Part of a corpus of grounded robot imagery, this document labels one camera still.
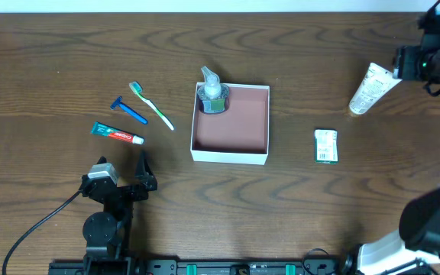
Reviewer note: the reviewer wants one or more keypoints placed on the green white small packet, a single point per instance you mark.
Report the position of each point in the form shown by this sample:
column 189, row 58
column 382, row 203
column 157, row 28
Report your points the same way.
column 326, row 149

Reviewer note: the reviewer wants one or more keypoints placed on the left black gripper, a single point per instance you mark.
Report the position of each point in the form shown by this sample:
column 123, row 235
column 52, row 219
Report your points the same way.
column 124, row 190

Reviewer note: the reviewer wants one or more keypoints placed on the Colgate toothpaste tube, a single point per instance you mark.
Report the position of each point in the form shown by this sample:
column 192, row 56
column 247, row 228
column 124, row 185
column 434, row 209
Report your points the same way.
column 110, row 132

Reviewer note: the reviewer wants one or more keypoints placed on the blue disposable razor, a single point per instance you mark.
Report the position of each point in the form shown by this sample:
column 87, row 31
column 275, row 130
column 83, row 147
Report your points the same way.
column 118, row 103

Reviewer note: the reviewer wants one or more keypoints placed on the white lotion tube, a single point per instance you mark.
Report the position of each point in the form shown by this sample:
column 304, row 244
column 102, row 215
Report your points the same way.
column 377, row 82

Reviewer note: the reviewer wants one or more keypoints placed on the clear pump soap bottle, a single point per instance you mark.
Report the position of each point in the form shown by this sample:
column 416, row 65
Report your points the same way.
column 212, row 94

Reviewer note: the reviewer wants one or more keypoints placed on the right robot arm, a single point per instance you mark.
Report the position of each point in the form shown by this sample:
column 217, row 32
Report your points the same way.
column 415, row 247

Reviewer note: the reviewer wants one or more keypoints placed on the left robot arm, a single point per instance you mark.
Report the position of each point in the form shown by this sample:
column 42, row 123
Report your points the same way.
column 107, row 232

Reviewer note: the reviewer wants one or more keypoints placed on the white open cardboard box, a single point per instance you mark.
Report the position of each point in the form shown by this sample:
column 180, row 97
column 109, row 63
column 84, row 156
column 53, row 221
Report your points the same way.
column 240, row 135

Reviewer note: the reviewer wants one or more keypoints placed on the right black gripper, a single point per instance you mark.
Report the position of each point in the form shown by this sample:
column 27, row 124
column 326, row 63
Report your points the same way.
column 403, row 63

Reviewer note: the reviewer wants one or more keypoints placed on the green white toothbrush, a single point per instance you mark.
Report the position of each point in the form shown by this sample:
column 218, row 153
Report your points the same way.
column 137, row 90

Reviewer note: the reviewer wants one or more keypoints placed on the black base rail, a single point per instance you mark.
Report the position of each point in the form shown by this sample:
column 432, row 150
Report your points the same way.
column 132, row 266

